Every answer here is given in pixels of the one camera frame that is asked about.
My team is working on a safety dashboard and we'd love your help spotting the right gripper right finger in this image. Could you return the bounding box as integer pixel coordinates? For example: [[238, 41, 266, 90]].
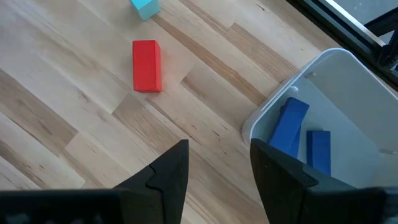
[[249, 138, 398, 224]]

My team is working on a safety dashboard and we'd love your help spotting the short red block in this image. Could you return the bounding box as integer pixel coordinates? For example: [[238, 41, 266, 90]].
[[132, 39, 162, 93]]

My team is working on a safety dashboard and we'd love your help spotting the grey plastic bin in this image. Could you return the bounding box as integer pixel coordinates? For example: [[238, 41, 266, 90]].
[[241, 47, 398, 190]]

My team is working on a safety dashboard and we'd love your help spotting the small teal cube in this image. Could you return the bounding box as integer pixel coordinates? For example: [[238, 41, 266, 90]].
[[129, 0, 161, 22]]

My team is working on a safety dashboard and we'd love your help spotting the blue-purple block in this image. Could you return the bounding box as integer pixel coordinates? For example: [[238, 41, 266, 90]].
[[306, 129, 332, 177], [267, 96, 311, 159]]

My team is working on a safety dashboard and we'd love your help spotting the black frame clamp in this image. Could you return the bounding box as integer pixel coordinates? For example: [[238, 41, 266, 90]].
[[363, 7, 398, 74]]

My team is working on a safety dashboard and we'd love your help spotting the black metal table frame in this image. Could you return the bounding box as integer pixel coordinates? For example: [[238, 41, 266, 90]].
[[285, 0, 398, 91]]

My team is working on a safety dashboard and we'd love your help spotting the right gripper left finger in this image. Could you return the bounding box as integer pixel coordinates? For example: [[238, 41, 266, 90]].
[[0, 139, 190, 224]]

